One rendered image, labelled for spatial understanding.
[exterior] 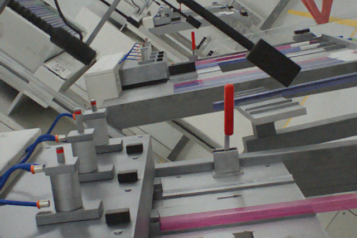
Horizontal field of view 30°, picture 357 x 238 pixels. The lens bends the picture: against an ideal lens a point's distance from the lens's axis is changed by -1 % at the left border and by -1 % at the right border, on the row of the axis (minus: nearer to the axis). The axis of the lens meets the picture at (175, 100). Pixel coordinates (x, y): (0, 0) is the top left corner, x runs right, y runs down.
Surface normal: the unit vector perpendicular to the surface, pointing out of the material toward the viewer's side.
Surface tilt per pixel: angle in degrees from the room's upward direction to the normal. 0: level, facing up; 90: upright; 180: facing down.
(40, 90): 90
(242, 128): 90
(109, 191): 48
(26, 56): 90
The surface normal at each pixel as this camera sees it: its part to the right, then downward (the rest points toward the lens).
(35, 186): -0.12, -0.98
